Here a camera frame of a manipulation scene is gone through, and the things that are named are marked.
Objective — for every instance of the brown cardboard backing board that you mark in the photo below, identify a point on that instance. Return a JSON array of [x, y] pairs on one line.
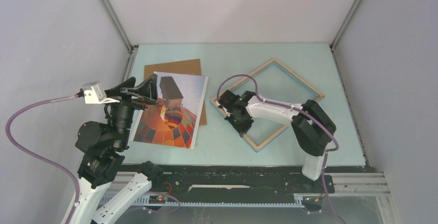
[[182, 86]]

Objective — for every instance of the aluminium corner post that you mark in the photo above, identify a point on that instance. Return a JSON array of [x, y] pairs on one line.
[[345, 24], [113, 17]]

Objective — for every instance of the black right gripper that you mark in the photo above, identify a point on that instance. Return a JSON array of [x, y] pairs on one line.
[[241, 129]]

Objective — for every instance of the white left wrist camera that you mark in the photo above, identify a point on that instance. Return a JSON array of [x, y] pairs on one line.
[[95, 94]]

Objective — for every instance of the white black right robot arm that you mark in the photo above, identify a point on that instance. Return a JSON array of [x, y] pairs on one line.
[[312, 127]]

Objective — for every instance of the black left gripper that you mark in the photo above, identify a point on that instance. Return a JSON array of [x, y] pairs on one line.
[[147, 91]]

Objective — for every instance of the left aluminium corner post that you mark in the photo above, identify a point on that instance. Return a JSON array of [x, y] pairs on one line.
[[113, 17]]

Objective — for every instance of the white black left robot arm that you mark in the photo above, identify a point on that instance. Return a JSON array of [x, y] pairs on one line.
[[102, 144]]

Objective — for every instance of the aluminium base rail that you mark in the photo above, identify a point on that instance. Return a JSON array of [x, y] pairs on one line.
[[345, 185]]

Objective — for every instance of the right aluminium corner post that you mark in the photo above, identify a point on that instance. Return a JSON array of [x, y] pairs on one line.
[[345, 24]]

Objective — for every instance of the wooden picture frame with glass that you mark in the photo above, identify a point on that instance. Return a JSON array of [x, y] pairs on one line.
[[251, 76]]

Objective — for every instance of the hot air balloon photo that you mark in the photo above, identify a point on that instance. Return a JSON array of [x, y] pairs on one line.
[[155, 126]]

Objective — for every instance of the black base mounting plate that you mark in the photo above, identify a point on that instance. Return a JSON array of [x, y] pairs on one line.
[[242, 185]]

